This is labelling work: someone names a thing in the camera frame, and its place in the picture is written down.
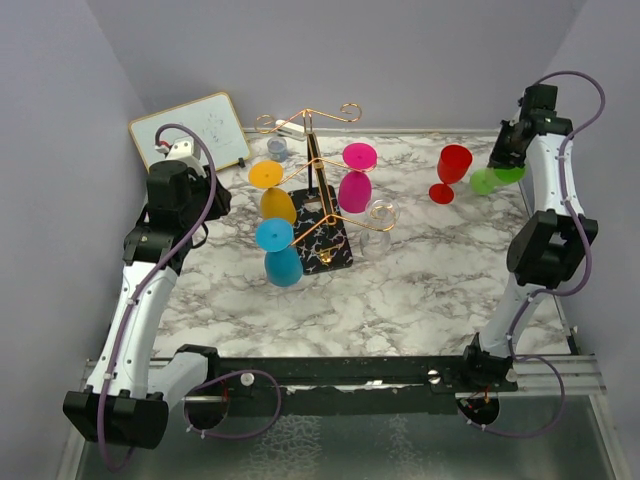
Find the magenta wine glass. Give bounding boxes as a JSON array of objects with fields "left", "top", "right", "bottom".
[{"left": 338, "top": 143, "right": 378, "bottom": 213}]

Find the white whiteboard eraser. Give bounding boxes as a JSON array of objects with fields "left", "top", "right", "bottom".
[{"left": 275, "top": 119, "right": 306, "bottom": 142}]

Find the blue wine glass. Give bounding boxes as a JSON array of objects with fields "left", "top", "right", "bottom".
[{"left": 255, "top": 218, "right": 303, "bottom": 288}]

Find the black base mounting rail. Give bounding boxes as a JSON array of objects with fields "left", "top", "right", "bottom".
[{"left": 164, "top": 344, "right": 521, "bottom": 416}]

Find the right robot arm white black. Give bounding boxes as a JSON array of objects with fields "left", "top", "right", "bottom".
[{"left": 459, "top": 83, "right": 598, "bottom": 391}]

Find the clear wine glass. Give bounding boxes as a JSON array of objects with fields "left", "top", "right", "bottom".
[{"left": 359, "top": 198, "right": 400, "bottom": 261}]

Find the green wine glass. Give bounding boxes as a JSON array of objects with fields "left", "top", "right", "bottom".
[{"left": 470, "top": 167, "right": 526, "bottom": 195}]

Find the orange wine glass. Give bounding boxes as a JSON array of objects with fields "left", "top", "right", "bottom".
[{"left": 248, "top": 160, "right": 297, "bottom": 225}]

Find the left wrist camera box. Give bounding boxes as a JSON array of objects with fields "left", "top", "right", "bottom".
[{"left": 155, "top": 139, "right": 206, "bottom": 177}]

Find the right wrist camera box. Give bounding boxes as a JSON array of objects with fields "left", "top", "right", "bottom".
[{"left": 518, "top": 83, "right": 558, "bottom": 119}]

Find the gold wire glass rack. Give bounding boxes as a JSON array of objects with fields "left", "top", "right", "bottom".
[{"left": 254, "top": 103, "right": 367, "bottom": 276}]

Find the red wine glass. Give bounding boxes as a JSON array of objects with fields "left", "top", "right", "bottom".
[{"left": 429, "top": 144, "right": 473, "bottom": 205}]

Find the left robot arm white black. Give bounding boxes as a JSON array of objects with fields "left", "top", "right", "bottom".
[{"left": 62, "top": 160, "right": 231, "bottom": 449}]

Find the small clear plastic cup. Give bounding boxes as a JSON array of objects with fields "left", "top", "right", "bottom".
[{"left": 267, "top": 136, "right": 288, "bottom": 163}]

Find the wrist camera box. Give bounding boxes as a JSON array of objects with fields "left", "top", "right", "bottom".
[
  {"left": 155, "top": 139, "right": 206, "bottom": 177},
  {"left": 518, "top": 83, "right": 558, "bottom": 119}
]

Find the gold framed whiteboard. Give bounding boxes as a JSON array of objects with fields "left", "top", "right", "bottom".
[{"left": 129, "top": 92, "right": 251, "bottom": 170}]

